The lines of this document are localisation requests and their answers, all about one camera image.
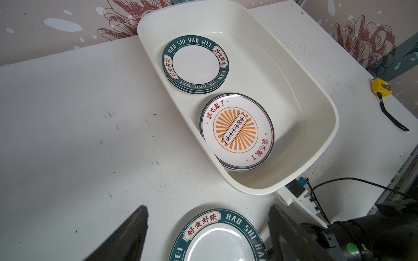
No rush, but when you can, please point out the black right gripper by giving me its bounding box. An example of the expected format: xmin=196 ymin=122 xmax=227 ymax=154
xmin=301 ymin=221 xmax=372 ymax=261

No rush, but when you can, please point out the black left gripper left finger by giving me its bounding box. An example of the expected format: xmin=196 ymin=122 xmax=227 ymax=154
xmin=86 ymin=205 xmax=149 ymax=261

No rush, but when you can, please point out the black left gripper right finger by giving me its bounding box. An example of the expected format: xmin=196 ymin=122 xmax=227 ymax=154
xmin=268 ymin=204 xmax=327 ymax=261

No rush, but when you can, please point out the green hao shi plate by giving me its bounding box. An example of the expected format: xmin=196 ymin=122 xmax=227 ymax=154
xmin=168 ymin=208 xmax=269 ymax=261
xmin=162 ymin=35 xmax=230 ymax=95

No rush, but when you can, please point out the orange sunburst plate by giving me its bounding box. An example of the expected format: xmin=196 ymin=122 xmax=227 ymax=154
xmin=199 ymin=92 xmax=275 ymax=171

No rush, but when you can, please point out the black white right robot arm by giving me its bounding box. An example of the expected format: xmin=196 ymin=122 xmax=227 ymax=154
xmin=301 ymin=199 xmax=418 ymax=261

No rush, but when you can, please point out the white plastic bin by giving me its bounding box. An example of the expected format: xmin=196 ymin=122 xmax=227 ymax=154
xmin=137 ymin=1 xmax=339 ymax=195

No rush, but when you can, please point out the yellow tape measure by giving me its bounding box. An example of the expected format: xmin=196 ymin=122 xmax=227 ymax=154
xmin=371 ymin=78 xmax=409 ymax=132

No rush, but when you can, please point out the aluminium rail base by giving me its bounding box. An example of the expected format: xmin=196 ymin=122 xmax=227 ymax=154
xmin=367 ymin=146 xmax=418 ymax=215

